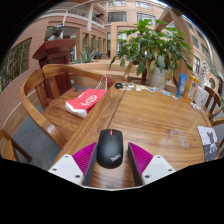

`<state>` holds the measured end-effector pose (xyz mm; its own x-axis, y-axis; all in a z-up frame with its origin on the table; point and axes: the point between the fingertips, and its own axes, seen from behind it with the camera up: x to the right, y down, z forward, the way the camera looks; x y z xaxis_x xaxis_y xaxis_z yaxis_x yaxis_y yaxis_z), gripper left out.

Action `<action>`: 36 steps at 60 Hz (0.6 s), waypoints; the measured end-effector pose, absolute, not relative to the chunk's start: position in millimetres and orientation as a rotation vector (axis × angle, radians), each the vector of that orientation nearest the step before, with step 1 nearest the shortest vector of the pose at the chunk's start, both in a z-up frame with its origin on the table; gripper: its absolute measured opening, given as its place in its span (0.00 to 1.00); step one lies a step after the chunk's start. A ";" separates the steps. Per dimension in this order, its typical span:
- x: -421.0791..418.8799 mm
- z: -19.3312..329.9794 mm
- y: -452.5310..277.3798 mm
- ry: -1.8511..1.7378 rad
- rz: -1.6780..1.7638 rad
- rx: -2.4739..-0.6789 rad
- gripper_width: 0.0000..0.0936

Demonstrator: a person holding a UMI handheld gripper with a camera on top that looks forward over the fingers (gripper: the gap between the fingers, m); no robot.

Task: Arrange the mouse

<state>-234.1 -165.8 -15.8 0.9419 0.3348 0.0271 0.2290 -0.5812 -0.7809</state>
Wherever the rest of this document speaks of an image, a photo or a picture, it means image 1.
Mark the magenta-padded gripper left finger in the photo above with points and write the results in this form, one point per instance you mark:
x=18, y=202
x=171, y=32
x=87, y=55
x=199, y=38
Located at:
x=68, y=168

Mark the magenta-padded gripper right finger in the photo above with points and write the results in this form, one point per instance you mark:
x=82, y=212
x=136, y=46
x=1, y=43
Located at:
x=155, y=168

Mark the black computer mouse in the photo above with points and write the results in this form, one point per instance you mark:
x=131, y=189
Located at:
x=110, y=150

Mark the grey white printed mouse pad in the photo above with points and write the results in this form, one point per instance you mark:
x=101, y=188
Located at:
x=208, y=143

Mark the wooden armchair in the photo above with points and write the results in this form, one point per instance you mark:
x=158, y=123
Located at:
x=28, y=106
x=128, y=71
x=8, y=146
x=215, y=101
x=220, y=146

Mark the red and white bag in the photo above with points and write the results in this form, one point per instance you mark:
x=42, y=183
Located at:
x=85, y=101

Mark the small white packet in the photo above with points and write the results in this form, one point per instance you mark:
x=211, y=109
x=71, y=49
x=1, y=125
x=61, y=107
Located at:
x=196, y=106

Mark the white pump bottle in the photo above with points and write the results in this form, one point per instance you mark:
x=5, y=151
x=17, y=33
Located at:
x=201, y=97

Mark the blue tube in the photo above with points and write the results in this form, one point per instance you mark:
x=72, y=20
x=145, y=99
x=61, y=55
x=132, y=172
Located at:
x=181, y=86

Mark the yellow orange bottle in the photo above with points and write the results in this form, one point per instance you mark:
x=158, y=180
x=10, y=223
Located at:
x=191, y=88

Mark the small black object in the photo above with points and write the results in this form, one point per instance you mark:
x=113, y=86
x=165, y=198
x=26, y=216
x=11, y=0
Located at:
x=119, y=85

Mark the white statue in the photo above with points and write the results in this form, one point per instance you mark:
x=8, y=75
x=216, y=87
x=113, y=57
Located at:
x=204, y=70

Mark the spiky green agave plant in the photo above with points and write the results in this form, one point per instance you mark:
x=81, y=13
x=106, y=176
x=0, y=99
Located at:
x=87, y=56

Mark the dark red wooden lectern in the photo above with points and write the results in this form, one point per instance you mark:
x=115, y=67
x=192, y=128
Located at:
x=55, y=50

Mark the green potted plant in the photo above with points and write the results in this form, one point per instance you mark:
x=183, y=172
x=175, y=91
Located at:
x=153, y=43

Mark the dark bust statue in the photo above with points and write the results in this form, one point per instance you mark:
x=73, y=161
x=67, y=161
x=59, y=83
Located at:
x=56, y=32

